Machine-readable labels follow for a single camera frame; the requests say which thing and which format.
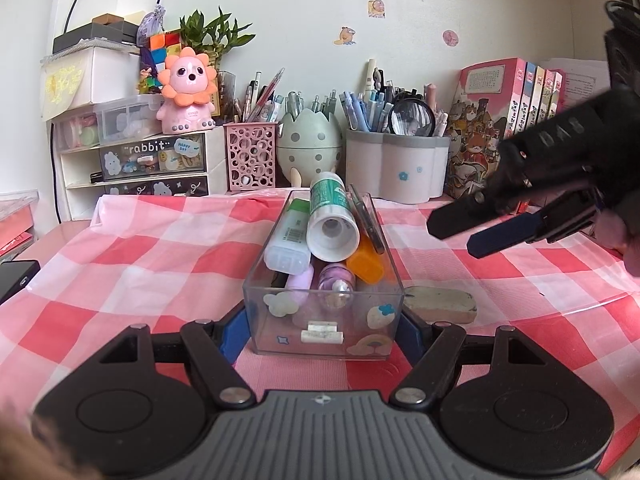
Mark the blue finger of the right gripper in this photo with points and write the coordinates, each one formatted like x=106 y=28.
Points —
x=517 y=230

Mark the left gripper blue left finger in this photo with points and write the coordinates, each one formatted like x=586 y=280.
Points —
x=232 y=333

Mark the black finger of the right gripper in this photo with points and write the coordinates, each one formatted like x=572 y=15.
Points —
x=464 y=214

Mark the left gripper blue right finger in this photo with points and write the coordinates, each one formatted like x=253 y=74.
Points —
x=414 y=336

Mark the orange highlighter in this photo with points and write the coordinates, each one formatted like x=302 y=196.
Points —
x=366 y=264

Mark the lilac cartoon pen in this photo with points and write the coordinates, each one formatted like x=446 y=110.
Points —
x=337 y=284

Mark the green highlighter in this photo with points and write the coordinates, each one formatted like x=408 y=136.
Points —
x=287 y=249

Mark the clear plastic organizer box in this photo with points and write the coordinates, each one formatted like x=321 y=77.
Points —
x=327 y=311

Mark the pencil lead refill case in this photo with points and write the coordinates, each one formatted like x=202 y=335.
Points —
x=366 y=221

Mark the green white glue stick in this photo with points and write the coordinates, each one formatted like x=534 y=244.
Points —
x=332 y=232

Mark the white eraser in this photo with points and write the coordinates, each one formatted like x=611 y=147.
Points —
x=434 y=304

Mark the white cloud-shaped pen holder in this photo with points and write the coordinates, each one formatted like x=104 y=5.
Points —
x=403 y=169

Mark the boxed comic book set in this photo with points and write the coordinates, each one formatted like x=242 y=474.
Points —
x=493 y=101

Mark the red pink checkered cloth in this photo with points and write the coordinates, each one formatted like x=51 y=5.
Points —
x=165 y=261

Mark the magnifying glass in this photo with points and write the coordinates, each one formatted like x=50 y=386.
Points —
x=412 y=117

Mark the green egg-shaped pen holder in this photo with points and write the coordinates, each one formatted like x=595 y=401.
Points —
x=307 y=145

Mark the pink perforated pen holder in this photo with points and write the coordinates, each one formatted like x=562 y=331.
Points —
x=251 y=155

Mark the white drawer organizer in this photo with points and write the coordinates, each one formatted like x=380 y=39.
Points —
x=118 y=148

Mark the black device at left edge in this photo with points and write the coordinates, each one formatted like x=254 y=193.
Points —
x=15 y=275

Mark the pink tray at left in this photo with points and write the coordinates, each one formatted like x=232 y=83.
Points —
x=16 y=223

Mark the pink lion toy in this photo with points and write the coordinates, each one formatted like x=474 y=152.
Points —
x=188 y=85

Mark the colourful rubik cube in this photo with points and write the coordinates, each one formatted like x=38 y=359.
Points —
x=164 y=44

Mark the white storage box on top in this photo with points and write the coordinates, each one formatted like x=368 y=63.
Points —
x=83 y=76

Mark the green bamboo plant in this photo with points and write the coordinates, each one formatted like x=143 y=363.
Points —
x=215 y=38

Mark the black box on top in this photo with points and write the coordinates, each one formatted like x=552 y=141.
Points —
x=121 y=32

